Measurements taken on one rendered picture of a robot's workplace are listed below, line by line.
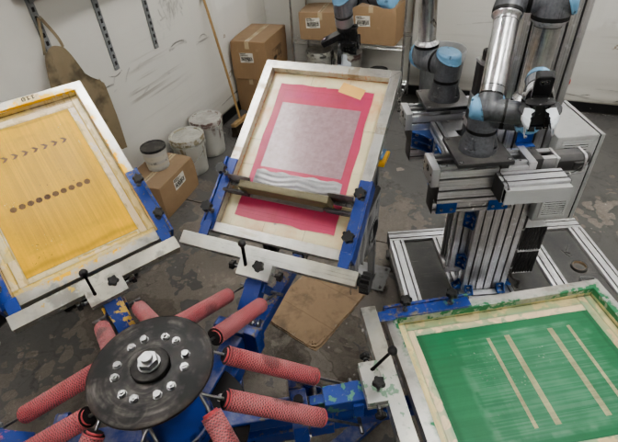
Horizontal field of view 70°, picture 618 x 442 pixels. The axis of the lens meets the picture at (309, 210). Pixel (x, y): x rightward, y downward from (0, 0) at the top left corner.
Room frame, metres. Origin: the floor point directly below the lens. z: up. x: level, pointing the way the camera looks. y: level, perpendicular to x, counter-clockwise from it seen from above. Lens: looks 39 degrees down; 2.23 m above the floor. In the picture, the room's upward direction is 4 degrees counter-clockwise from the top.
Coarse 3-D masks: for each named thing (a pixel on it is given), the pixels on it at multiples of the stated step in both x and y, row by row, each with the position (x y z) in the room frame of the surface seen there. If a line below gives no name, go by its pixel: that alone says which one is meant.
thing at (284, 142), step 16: (288, 96) 1.75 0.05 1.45; (304, 96) 1.73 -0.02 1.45; (320, 96) 1.71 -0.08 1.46; (272, 112) 1.71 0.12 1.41; (288, 112) 1.69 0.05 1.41; (304, 112) 1.66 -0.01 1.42; (272, 128) 1.64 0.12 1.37; (288, 128) 1.62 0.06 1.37; (304, 128) 1.60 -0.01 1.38; (272, 144) 1.58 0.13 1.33; (288, 144) 1.56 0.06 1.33; (304, 144) 1.54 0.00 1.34; (256, 160) 1.53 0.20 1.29; (272, 160) 1.51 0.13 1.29; (288, 160) 1.50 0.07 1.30; (240, 208) 1.37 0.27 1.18; (256, 208) 1.35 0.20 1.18; (272, 208) 1.34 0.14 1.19
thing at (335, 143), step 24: (336, 96) 1.69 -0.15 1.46; (336, 120) 1.59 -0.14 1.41; (360, 120) 1.56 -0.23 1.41; (312, 144) 1.53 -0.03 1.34; (336, 144) 1.50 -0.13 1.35; (312, 168) 1.44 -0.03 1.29; (336, 168) 1.41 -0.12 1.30; (288, 216) 1.29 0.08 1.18; (312, 216) 1.27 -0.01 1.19; (336, 216) 1.25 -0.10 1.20
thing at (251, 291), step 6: (246, 282) 1.05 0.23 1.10; (252, 282) 1.04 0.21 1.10; (258, 282) 1.04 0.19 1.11; (264, 282) 1.04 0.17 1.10; (246, 288) 1.03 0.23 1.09; (252, 288) 1.02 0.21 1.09; (258, 288) 1.02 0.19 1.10; (246, 294) 1.01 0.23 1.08; (252, 294) 1.01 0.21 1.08; (258, 294) 1.00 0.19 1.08; (240, 300) 1.00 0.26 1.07; (246, 300) 0.99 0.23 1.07; (252, 300) 0.99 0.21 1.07; (240, 306) 0.98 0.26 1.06
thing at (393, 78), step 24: (264, 72) 1.86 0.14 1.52; (288, 72) 1.85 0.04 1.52; (312, 72) 1.79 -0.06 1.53; (336, 72) 1.75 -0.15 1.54; (360, 72) 1.72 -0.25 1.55; (384, 72) 1.68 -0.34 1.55; (264, 96) 1.77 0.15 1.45; (384, 96) 1.59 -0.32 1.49; (384, 120) 1.50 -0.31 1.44; (240, 144) 1.58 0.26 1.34; (264, 240) 1.20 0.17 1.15; (288, 240) 1.18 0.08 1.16
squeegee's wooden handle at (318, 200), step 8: (240, 184) 1.36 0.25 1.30; (248, 184) 1.35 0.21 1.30; (256, 184) 1.34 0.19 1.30; (264, 184) 1.33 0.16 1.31; (248, 192) 1.37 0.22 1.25; (256, 192) 1.34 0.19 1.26; (264, 192) 1.32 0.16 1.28; (272, 192) 1.30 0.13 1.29; (280, 192) 1.29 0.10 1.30; (288, 192) 1.28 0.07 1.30; (296, 192) 1.27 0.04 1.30; (304, 192) 1.26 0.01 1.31; (288, 200) 1.31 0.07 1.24; (296, 200) 1.28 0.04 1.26; (304, 200) 1.25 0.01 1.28; (312, 200) 1.23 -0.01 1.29; (320, 200) 1.22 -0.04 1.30; (328, 200) 1.22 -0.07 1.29
